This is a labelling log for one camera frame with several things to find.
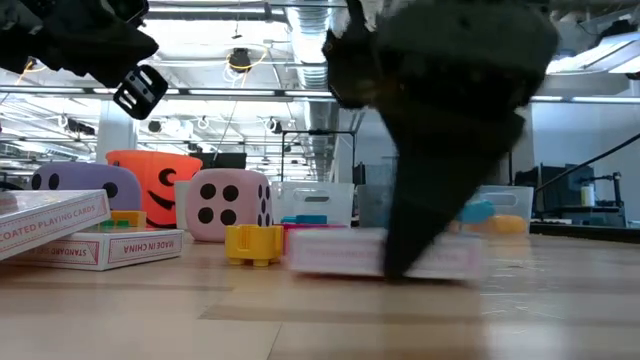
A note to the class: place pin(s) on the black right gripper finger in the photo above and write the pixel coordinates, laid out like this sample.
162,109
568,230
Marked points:
440,175

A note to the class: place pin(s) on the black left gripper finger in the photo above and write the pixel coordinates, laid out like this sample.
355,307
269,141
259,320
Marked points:
142,75

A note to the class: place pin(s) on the playing card deck box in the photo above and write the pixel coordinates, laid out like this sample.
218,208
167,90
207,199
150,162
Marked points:
340,252
140,247
50,225

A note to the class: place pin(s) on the purple foam die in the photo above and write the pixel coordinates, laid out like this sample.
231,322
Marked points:
80,185

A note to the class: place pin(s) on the red toy block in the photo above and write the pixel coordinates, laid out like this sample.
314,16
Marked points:
310,226

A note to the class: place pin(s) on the rounded blue toy block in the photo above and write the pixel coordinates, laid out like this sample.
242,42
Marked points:
305,219

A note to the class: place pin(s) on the large yellow-orange toy block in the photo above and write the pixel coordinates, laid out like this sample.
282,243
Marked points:
127,219

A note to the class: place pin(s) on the pink foam die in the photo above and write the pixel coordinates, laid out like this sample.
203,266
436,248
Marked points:
218,204

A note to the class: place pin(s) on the small yellow toy block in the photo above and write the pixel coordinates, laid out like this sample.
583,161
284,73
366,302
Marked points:
255,242

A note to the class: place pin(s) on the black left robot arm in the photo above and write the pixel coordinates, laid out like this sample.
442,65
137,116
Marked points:
40,35

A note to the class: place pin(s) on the clear plastic bin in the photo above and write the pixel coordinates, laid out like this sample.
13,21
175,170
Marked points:
340,200
522,200

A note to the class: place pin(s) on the orange pumpkin bucket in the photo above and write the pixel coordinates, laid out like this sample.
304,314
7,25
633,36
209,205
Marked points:
150,170

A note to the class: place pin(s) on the black ceiling device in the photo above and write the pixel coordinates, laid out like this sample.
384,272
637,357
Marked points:
240,60

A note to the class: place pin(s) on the ceiling light strip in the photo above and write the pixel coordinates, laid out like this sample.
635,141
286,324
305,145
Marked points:
250,92

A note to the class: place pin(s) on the dark desk monitor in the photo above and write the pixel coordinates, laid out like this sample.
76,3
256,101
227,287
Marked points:
555,185

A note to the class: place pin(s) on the black computer monitor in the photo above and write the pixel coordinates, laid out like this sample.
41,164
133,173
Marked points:
225,161

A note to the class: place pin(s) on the white bottle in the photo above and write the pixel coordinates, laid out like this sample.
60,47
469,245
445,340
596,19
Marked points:
588,196

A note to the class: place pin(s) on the small green toy block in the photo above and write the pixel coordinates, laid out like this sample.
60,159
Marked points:
112,224

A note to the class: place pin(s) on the black articulated stand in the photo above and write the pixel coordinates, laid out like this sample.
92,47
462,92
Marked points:
618,200

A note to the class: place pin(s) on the silver ventilation duct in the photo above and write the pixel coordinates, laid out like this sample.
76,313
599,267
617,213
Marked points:
310,50

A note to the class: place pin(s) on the black aluminium frame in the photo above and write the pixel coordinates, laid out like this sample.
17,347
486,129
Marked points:
585,233

